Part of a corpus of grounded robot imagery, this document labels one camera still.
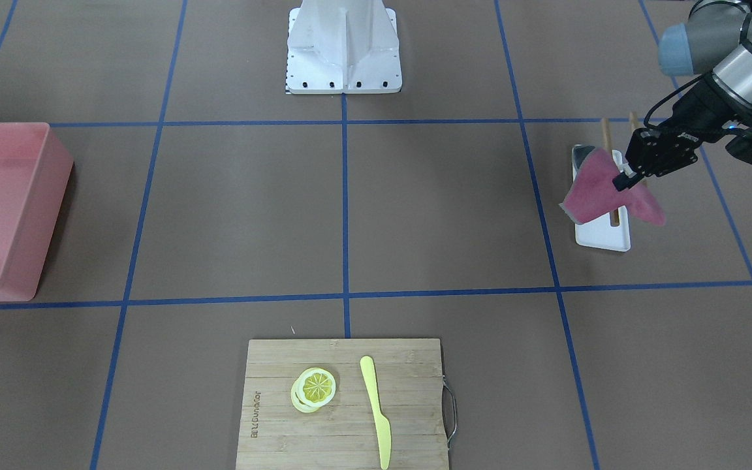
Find yellow lemon slices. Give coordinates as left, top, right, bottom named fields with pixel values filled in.
left=290, top=367, right=337, bottom=413

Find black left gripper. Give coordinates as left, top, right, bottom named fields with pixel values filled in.
left=612, top=78, right=748, bottom=191

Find red wiping cloth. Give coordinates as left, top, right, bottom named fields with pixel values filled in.
left=559, top=147, right=666, bottom=226

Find white pillar with base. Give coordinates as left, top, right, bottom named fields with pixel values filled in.
left=285, top=1, right=403, bottom=95

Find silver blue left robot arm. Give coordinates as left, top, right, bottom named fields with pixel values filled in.
left=614, top=1, right=752, bottom=191

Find wooden cutting board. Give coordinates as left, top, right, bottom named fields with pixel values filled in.
left=236, top=338, right=450, bottom=469

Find yellow plastic knife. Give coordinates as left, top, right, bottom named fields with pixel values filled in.
left=359, top=355, right=393, bottom=469

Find pink plastic bin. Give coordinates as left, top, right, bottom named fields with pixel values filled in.
left=0, top=122, right=74, bottom=302

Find white rectangular tray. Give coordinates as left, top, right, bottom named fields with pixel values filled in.
left=572, top=145, right=631, bottom=253

